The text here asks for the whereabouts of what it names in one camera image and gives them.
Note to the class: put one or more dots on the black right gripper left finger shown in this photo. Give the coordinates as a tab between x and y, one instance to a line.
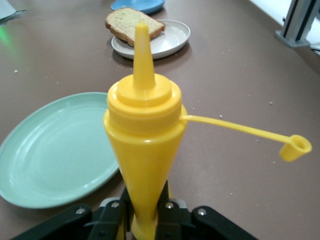
107	220

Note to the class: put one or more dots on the aluminium camera post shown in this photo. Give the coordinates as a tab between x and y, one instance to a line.
297	22

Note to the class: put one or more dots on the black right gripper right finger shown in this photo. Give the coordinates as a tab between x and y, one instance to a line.
172	220

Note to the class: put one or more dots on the toasted bread slice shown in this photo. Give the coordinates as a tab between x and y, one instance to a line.
122	23

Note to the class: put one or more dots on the beige plate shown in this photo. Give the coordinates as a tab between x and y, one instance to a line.
170	37

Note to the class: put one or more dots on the mint green plate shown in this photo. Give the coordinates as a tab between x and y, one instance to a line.
55	152

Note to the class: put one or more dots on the blue plate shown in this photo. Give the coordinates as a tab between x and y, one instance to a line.
150	6

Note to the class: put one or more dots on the yellow squeeze bottle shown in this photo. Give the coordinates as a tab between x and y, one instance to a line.
145	140

